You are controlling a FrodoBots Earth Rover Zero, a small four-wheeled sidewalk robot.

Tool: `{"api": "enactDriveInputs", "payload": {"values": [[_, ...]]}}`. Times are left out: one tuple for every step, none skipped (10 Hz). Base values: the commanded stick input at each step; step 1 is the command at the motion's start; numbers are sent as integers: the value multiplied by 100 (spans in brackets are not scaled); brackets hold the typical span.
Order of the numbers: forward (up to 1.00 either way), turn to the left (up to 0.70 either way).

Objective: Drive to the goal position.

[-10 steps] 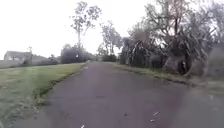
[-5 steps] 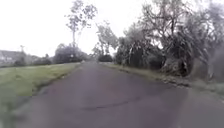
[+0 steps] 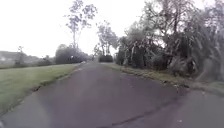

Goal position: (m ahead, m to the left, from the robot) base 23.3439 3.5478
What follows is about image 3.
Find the dark hedge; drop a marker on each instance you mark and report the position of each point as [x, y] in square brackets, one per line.
[106, 58]

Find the group of trees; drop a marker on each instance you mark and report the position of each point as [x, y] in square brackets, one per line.
[105, 36]

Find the grey asphalt path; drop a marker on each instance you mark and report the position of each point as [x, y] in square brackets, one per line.
[100, 96]

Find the large dark bush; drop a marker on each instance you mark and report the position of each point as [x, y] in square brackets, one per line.
[68, 56]

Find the grass verge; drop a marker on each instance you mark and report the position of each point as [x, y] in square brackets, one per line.
[156, 75]

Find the tall thin tree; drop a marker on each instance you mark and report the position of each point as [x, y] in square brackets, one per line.
[74, 30]

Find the row of trees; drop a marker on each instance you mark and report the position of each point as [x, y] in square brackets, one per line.
[173, 43]

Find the grass lawn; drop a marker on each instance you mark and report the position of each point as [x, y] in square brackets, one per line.
[26, 78]

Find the building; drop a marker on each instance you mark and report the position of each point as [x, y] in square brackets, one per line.
[8, 56]

